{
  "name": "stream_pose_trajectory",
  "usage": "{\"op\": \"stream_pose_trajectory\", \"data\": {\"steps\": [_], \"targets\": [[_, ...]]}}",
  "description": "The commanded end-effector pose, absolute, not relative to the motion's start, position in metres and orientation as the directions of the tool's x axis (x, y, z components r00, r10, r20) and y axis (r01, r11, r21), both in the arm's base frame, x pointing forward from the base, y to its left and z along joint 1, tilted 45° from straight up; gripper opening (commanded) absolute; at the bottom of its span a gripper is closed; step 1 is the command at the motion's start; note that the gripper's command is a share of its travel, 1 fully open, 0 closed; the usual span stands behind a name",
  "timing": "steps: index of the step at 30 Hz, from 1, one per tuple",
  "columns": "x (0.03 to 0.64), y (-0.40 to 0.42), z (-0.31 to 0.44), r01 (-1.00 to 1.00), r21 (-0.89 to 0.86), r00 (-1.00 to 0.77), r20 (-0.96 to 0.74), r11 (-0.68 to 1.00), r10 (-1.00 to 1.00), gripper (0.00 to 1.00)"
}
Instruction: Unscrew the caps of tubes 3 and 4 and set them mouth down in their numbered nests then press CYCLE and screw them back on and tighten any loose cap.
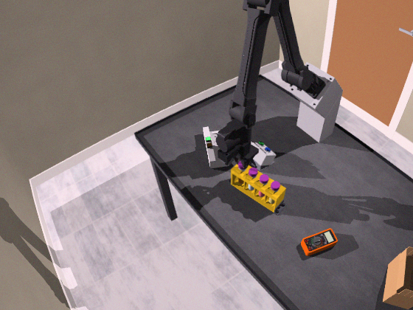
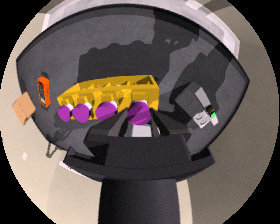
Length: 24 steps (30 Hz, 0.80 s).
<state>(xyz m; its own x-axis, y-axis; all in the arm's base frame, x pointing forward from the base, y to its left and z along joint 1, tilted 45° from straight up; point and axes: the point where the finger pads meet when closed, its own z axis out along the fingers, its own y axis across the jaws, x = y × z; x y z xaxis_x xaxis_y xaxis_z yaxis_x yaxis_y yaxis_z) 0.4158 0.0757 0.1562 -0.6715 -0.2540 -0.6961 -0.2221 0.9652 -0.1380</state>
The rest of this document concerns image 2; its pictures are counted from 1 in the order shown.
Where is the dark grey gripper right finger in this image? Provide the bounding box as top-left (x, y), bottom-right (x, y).
top-left (150, 107), bottom-right (192, 142)

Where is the small open cardboard box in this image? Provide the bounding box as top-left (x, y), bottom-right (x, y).
top-left (12, 91), bottom-right (36, 126)

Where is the dark grey table edge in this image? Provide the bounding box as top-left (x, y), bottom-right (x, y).
top-left (16, 3), bottom-right (250, 151)

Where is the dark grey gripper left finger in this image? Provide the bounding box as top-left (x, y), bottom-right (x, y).
top-left (87, 107), bottom-right (128, 137)

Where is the orange digital multimeter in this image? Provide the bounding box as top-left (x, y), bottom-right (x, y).
top-left (38, 76), bottom-right (51, 107)

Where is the white key housing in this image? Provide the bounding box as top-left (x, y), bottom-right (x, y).
top-left (130, 121), bottom-right (151, 137)

